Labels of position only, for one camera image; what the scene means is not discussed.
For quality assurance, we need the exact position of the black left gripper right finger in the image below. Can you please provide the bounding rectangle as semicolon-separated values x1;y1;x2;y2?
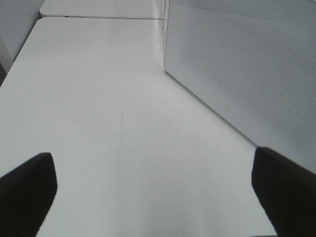
251;147;316;237

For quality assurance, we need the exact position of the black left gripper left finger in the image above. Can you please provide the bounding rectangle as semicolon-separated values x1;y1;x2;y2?
0;153;58;237

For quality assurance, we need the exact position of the white microwave door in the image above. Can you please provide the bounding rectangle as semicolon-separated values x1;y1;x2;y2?
164;0;316;172

